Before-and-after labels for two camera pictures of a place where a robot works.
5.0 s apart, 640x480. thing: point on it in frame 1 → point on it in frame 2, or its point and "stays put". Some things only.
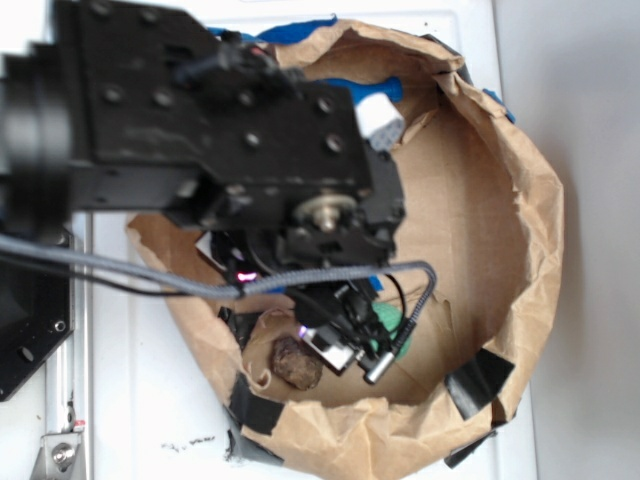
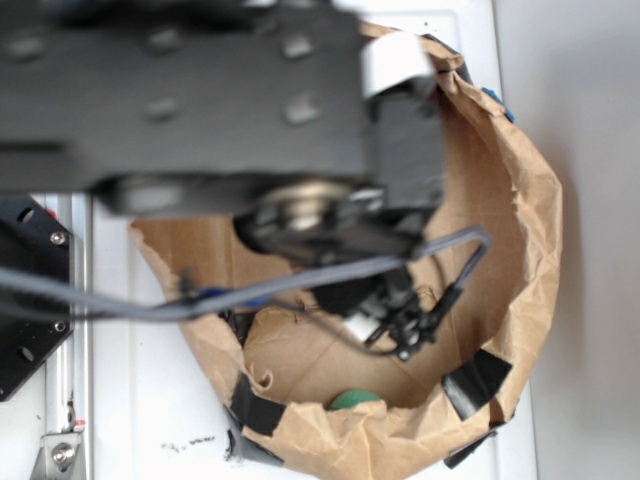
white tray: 159,411 stays put
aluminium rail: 69,372 stays put
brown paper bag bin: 480,206 stays put
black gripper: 339,319 → 405,321
